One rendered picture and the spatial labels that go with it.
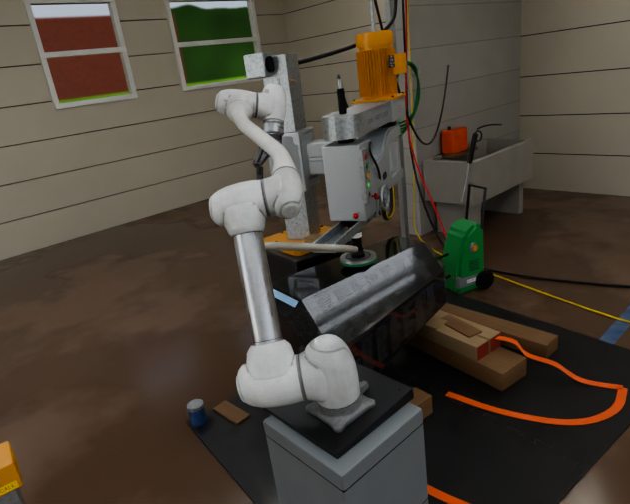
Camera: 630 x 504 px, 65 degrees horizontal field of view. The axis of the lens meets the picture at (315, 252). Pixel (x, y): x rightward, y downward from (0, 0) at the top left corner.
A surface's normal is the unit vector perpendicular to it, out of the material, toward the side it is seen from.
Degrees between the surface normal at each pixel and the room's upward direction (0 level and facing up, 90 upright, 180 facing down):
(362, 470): 90
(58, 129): 90
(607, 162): 90
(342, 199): 90
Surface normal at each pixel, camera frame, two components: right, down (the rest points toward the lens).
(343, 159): -0.40, 0.36
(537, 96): -0.73, 0.32
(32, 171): 0.67, 0.18
